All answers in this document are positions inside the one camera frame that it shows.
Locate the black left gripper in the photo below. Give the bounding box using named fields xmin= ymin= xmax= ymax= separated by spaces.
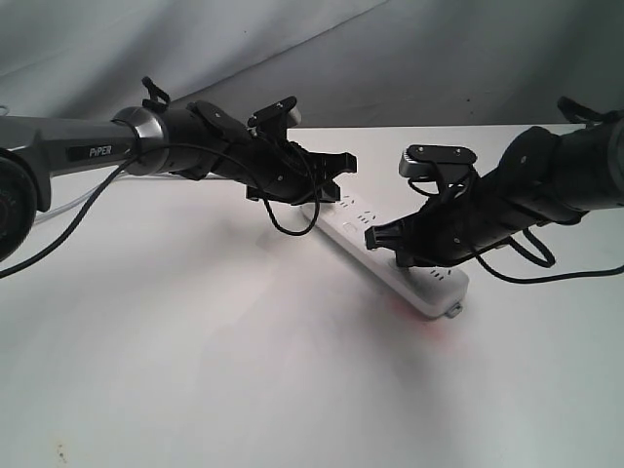
xmin=204 ymin=129 xmax=357 ymax=205

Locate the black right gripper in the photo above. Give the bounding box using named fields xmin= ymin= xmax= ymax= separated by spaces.
xmin=365 ymin=195 xmax=512 ymax=268

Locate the white five-outlet power strip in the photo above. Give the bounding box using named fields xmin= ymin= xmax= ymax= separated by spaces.
xmin=300 ymin=193 xmax=469 ymax=320

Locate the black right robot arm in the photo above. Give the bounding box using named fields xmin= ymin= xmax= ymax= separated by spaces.
xmin=365 ymin=111 xmax=623 ymax=267

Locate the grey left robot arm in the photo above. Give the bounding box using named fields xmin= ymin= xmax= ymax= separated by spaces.
xmin=1 ymin=97 xmax=357 ymax=258

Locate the grey backdrop cloth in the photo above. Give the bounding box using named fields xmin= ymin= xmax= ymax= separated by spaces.
xmin=1 ymin=1 xmax=623 ymax=127

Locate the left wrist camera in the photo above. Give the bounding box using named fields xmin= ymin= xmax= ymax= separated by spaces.
xmin=248 ymin=96 xmax=302 ymax=136

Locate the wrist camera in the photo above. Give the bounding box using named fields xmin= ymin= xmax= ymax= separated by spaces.
xmin=399 ymin=144 xmax=477 ymax=183
xmin=248 ymin=96 xmax=302 ymax=136

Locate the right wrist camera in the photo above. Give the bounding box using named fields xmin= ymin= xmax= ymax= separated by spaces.
xmin=399 ymin=144 xmax=477 ymax=183

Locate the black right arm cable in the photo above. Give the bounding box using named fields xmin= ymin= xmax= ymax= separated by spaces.
xmin=409 ymin=177 xmax=624 ymax=284

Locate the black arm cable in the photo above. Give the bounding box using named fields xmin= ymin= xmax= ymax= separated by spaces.
xmin=0 ymin=75 xmax=332 ymax=279
xmin=409 ymin=177 xmax=624 ymax=284

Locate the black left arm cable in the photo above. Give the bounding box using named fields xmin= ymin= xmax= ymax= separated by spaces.
xmin=0 ymin=75 xmax=332 ymax=279

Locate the grey power cord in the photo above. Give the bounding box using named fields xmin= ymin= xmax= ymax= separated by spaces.
xmin=33 ymin=173 xmax=225 ymax=223

